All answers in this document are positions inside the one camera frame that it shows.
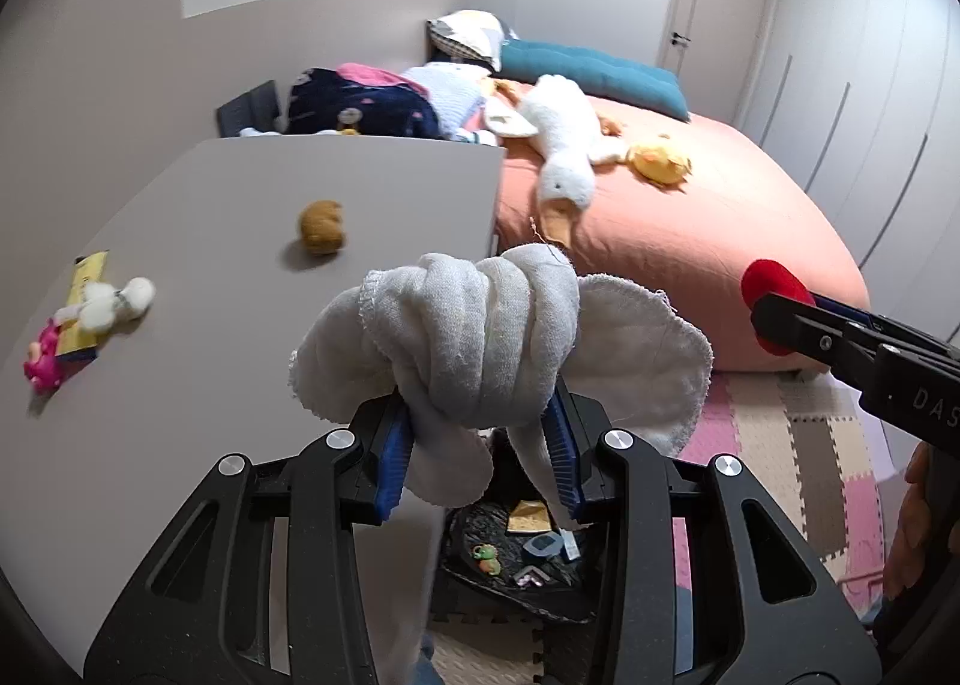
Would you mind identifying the navy patterned blanket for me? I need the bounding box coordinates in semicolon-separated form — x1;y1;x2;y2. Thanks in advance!
285;67;443;139

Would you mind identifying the black trash bin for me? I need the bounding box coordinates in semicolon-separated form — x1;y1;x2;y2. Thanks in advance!
439;430;604;625

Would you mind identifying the small orange plush on bed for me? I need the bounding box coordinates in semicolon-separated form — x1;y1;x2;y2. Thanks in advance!
599;116;623;137

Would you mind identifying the white checkered pillow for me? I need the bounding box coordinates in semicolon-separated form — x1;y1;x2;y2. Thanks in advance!
427;8;516;72

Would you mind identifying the white knotted towel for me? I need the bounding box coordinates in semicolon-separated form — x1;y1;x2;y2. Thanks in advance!
290;244;713;529

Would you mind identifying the yellow flat package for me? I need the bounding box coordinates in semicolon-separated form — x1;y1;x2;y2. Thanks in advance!
53;251;107;361

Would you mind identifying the white wardrobe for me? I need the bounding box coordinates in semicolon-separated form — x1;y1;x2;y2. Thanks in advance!
742;0;958;343

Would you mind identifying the small white dog plush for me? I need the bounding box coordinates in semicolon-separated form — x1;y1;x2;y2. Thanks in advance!
80;277;156;336

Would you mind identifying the person's right hand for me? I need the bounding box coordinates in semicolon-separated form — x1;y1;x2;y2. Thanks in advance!
882;442;931;600

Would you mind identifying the yellow chick plush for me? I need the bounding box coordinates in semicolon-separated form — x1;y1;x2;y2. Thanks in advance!
625;136;693;189

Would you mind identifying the pink doll toy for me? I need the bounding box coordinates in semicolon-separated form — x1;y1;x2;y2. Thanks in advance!
23;319;65;396

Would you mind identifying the grey dresser cabinet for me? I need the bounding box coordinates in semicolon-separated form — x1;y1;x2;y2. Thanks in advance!
2;136;503;665

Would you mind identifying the red heart plush toy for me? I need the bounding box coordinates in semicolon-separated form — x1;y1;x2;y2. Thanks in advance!
740;259;815;357

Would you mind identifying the bed with orange sheet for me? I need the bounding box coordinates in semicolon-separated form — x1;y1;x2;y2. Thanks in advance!
463;80;872;375

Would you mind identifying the large white goose plush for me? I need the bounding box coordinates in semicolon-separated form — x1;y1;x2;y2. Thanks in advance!
485;74;630;249

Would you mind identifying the white door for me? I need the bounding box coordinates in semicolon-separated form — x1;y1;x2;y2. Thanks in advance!
659;0;777;125

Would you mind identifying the pink cloth on pile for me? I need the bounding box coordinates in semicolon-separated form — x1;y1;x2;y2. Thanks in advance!
335;62;430;100

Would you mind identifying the teal long cushion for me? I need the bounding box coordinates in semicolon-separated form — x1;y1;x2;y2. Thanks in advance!
500;40;690;122

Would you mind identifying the colourful foam floor mat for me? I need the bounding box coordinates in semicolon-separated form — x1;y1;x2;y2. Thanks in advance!
431;373;884;683

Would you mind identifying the brown bear plush toy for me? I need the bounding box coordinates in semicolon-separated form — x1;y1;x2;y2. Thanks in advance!
298;201;345;256

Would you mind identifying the light blue knit blanket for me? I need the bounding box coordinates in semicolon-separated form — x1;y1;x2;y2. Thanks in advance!
402;62;498;147

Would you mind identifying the black wall socket panel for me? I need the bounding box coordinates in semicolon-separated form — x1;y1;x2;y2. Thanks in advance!
215;80;281;139

